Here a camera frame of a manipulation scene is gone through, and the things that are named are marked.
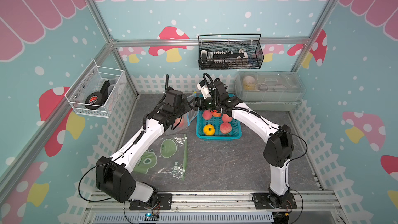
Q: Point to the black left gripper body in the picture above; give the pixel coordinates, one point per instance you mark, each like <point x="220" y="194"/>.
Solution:
<point x="184" y="108"/>

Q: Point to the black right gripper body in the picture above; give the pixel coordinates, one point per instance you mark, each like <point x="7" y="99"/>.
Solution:
<point x="211" y="103"/>

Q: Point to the clear blue zipper bag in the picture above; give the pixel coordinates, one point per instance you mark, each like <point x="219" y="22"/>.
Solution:
<point x="181" y="123"/>

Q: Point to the pink peach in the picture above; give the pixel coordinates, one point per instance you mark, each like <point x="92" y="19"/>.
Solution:
<point x="225" y="128"/>
<point x="226" y="118"/>
<point x="207" y="115"/>

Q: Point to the yellow peach with leaf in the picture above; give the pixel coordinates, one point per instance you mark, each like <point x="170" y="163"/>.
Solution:
<point x="209" y="130"/>

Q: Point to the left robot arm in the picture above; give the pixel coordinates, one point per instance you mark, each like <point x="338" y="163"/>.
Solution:
<point x="114" y="174"/>

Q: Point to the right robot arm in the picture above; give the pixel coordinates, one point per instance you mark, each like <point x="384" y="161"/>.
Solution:
<point x="278" y="139"/>

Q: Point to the clear bag green cartoon print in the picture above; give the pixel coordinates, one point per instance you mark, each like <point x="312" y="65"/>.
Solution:
<point x="166" y="156"/>

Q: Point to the teal plastic perforated basket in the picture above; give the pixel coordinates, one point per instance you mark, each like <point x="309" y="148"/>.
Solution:
<point x="216" y="122"/>

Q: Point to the clear plastic storage box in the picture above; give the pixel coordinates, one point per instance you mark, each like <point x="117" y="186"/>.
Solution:
<point x="269" y="91"/>

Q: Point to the black tape roll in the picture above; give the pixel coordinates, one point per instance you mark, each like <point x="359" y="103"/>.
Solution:
<point x="98" y="99"/>

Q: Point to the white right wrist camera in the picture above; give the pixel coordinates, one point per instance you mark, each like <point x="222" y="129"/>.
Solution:
<point x="204" y="90"/>

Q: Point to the black wire mesh basket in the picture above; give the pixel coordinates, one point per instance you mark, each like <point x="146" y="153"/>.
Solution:
<point x="230" y="51"/>

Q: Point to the clear acrylic wall bin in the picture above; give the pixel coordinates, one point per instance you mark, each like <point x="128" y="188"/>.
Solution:
<point x="92" y="81"/>

